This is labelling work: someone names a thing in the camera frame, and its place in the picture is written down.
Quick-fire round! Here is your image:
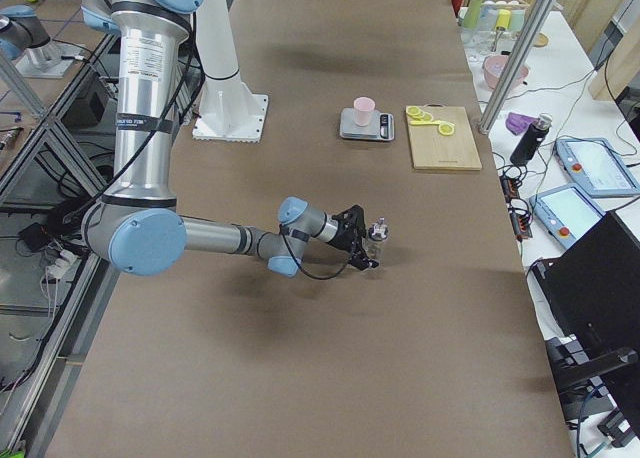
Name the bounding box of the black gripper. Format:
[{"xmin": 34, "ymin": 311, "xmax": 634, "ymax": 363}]
[{"xmin": 329, "ymin": 205, "xmax": 380, "ymax": 271}]

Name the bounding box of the glass sauce bottle metal spout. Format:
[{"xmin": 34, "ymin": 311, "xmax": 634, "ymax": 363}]
[{"xmin": 364, "ymin": 217, "xmax": 389, "ymax": 261}]

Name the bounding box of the pink plastic cup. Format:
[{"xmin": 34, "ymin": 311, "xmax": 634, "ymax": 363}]
[{"xmin": 353, "ymin": 96, "xmax": 376, "ymax": 127}]

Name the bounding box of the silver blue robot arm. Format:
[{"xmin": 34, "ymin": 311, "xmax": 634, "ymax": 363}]
[{"xmin": 81, "ymin": 0, "xmax": 376, "ymax": 277}]

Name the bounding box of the silver digital kitchen scale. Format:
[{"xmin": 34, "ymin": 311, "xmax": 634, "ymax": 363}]
[{"xmin": 339, "ymin": 108, "xmax": 395, "ymax": 143}]

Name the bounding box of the green cup lying down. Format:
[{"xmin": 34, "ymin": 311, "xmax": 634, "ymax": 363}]
[{"xmin": 462, "ymin": 0, "xmax": 484, "ymax": 29}]

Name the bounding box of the yellow cup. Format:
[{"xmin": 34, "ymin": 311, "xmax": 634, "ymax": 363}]
[{"xmin": 495, "ymin": 9, "xmax": 511, "ymax": 31}]

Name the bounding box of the wooden cutting board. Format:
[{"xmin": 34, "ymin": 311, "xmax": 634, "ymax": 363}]
[{"xmin": 405, "ymin": 105, "xmax": 482, "ymax": 171}]

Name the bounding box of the yellow plastic knife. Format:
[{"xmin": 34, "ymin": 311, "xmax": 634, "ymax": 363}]
[{"xmin": 409, "ymin": 120, "xmax": 454, "ymax": 128}]

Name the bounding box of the lemon slice at knife tip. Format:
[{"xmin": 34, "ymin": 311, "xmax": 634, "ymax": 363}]
[{"xmin": 437, "ymin": 121, "xmax": 455, "ymax": 136}]

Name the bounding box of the black power strip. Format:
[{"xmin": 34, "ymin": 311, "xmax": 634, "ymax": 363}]
[{"xmin": 500, "ymin": 175, "xmax": 533, "ymax": 242}]

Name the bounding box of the purple cloth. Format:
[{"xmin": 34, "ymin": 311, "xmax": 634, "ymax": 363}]
[{"xmin": 505, "ymin": 112, "xmax": 536, "ymax": 135}]

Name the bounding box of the black thermos bottle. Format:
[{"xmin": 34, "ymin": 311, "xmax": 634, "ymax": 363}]
[{"xmin": 510, "ymin": 113, "xmax": 552, "ymax": 166}]

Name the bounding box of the blue teach pendant near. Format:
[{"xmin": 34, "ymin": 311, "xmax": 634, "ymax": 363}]
[{"xmin": 529, "ymin": 184, "xmax": 605, "ymax": 250}]

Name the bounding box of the blue teach pendant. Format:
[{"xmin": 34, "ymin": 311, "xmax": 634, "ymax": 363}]
[
  {"xmin": 555, "ymin": 138, "xmax": 639, "ymax": 198},
  {"xmin": 529, "ymin": 184, "xmax": 605, "ymax": 250}
]

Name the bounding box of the pink bowl with ice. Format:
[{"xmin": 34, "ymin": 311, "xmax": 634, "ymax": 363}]
[{"xmin": 482, "ymin": 55, "xmax": 530, "ymax": 90}]

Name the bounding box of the black monitor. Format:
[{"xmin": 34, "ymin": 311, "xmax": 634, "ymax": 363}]
[{"xmin": 529, "ymin": 210, "xmax": 640, "ymax": 414}]

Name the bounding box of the blue teach pendant far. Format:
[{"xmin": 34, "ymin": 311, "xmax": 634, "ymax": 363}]
[{"xmin": 555, "ymin": 138, "xmax": 639, "ymax": 198}]

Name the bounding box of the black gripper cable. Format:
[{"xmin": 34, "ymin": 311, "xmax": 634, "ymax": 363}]
[{"xmin": 277, "ymin": 222, "xmax": 357, "ymax": 281}]

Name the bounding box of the aluminium frame post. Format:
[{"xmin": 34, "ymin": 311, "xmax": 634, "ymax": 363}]
[{"xmin": 478, "ymin": 0, "xmax": 556, "ymax": 135}]

